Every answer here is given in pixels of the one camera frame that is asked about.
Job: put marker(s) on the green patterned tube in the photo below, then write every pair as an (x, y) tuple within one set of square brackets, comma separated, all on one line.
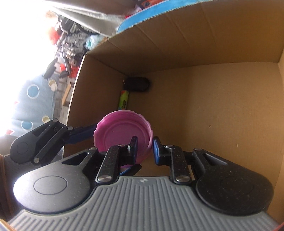
[(123, 100)]

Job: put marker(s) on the large cardboard box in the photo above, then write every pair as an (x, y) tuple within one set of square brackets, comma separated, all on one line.
[(210, 100)]

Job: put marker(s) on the white and green plastic bag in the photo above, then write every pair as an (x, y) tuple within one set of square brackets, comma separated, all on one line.
[(92, 42)]

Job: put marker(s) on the pink plastic bowl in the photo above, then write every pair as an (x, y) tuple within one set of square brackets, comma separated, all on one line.
[(119, 133)]

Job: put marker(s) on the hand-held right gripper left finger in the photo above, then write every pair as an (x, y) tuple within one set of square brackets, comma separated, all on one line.
[(133, 146)]

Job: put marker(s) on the beige curtain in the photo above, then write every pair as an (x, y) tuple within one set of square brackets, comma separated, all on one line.
[(93, 20)]

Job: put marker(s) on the black tape roll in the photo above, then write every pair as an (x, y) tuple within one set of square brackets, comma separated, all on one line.
[(137, 84)]

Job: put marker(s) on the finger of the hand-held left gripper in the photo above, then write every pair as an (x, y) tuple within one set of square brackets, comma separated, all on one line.
[(82, 133), (133, 169)]

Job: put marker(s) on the blue quilt with circles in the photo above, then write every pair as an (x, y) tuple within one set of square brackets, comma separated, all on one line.
[(24, 104)]

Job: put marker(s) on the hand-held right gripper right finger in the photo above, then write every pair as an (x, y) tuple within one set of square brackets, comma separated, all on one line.
[(157, 151)]

